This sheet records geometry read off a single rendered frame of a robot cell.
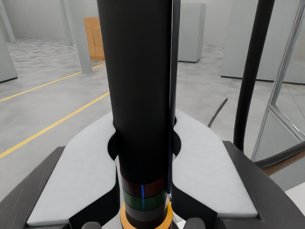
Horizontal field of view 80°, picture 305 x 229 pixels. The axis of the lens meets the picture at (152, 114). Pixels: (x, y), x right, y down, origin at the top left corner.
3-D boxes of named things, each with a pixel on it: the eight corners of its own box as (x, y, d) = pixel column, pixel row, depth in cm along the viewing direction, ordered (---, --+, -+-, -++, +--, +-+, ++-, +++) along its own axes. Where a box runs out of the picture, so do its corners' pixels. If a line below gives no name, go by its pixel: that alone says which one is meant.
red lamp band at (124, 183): (154, 156, 15) (154, 144, 15) (177, 185, 13) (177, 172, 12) (115, 170, 14) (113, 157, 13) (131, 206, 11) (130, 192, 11)
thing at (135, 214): (154, 178, 17) (154, 168, 16) (175, 209, 14) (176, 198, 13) (119, 193, 15) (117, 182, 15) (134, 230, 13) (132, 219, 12)
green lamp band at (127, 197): (154, 167, 16) (154, 156, 15) (176, 197, 13) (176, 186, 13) (117, 182, 15) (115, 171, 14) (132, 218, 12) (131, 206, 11)
